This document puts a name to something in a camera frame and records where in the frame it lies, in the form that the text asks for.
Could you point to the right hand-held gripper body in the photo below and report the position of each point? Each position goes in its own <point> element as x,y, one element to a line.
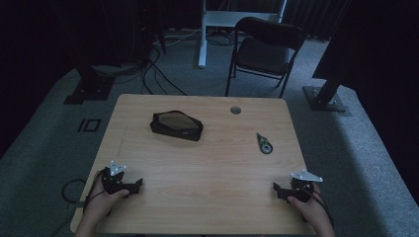
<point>301,189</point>

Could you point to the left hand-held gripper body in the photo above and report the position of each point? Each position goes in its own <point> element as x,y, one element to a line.
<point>113,182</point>

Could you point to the person's right hand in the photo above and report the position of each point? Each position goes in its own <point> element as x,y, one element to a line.
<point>309,209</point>

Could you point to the person's left hand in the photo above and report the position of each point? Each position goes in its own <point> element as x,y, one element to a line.
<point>102,204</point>

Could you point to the small black tool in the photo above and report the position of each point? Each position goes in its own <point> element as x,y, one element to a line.
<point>264,144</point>

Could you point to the black floor tape marks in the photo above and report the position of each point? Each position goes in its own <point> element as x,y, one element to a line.
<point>89,125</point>

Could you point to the black pencil case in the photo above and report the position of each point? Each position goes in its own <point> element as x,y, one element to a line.
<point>176,125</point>

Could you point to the grey round table grommet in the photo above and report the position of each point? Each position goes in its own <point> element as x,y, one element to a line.
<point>235,110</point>

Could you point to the black metal stand base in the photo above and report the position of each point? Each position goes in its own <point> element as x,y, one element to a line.
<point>324,98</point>
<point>89,87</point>

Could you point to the black folding chair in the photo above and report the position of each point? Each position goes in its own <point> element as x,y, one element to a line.
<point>263,52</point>

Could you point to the dark curtain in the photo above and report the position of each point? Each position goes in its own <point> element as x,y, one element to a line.
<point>316,16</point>

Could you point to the white metal desk frame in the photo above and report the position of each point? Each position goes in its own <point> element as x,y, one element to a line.
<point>206,33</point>

